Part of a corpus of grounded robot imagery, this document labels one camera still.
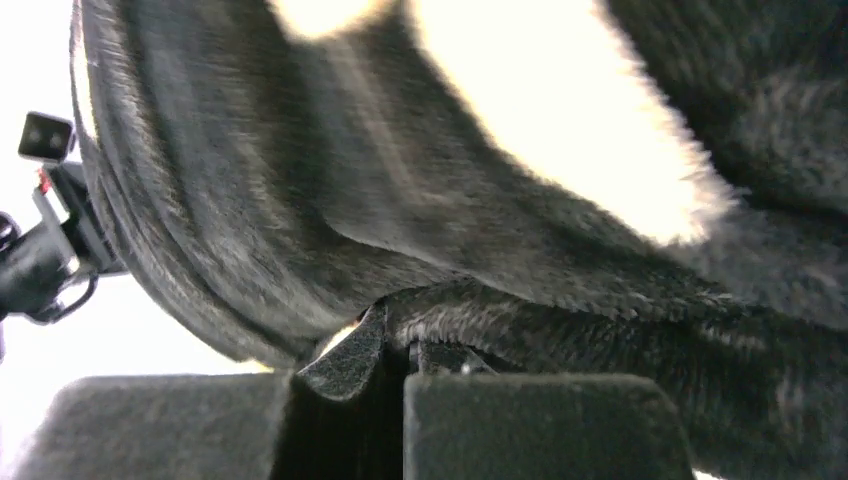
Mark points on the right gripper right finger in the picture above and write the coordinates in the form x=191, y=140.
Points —
x=464, y=420

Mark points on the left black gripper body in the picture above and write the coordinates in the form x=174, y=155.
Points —
x=51, y=270

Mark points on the black floral pillowcase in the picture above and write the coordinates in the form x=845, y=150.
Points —
x=656, y=188

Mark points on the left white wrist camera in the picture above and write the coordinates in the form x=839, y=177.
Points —
x=46, y=138

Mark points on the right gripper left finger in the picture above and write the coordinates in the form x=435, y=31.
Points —
x=289, y=424

